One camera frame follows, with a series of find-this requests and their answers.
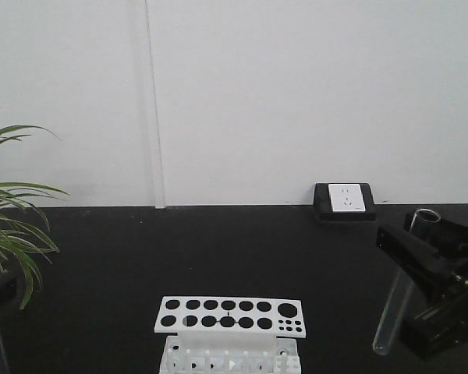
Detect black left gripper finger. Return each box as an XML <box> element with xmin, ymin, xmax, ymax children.
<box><xmin>0</xmin><ymin>272</ymin><xmax>18</xmax><ymax>317</ymax></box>

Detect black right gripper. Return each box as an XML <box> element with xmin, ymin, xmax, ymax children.
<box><xmin>376</xmin><ymin>212</ymin><xmax>468</xmax><ymax>359</ymax></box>

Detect tall clear test tube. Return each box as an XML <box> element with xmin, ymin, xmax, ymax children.
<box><xmin>372</xmin><ymin>208</ymin><xmax>441</xmax><ymax>356</ymax></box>

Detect green potted plant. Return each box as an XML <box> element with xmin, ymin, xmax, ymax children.
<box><xmin>0</xmin><ymin>125</ymin><xmax>71</xmax><ymax>311</ymax></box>

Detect white socket on black box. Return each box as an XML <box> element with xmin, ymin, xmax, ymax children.
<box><xmin>313</xmin><ymin>183</ymin><xmax>376</xmax><ymax>222</ymax></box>

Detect white test tube rack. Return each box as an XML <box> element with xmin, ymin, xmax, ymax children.
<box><xmin>154</xmin><ymin>296</ymin><xmax>307</xmax><ymax>373</ymax></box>

